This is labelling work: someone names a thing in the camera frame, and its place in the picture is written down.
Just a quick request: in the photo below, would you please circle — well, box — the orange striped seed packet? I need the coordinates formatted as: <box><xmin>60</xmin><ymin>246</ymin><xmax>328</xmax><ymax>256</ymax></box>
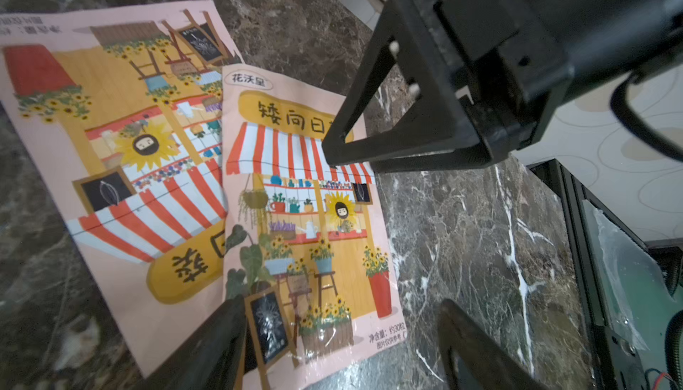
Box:
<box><xmin>222</xmin><ymin>64</ymin><xmax>408</xmax><ymax>389</ymax></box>

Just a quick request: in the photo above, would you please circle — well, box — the black base frame front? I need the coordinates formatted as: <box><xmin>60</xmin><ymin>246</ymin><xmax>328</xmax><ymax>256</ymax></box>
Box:
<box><xmin>530</xmin><ymin>159</ymin><xmax>682</xmax><ymax>389</ymax></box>

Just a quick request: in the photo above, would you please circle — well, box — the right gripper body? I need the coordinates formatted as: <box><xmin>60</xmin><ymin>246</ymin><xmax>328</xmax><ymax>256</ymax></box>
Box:
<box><xmin>430</xmin><ymin>0</ymin><xmax>682</xmax><ymax>150</ymax></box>

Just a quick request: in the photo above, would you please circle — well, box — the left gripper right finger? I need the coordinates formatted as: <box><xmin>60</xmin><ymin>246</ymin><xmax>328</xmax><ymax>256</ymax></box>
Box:
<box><xmin>437</xmin><ymin>299</ymin><xmax>545</xmax><ymax>389</ymax></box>

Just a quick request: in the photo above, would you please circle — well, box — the pink striped seed packet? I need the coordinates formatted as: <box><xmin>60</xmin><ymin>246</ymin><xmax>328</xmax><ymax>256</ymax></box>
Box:
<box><xmin>1</xmin><ymin>0</ymin><xmax>241</xmax><ymax>375</ymax></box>

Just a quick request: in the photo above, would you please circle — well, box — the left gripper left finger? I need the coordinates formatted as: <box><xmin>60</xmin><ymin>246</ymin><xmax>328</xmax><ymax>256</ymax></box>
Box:
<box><xmin>134</xmin><ymin>295</ymin><xmax>247</xmax><ymax>389</ymax></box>

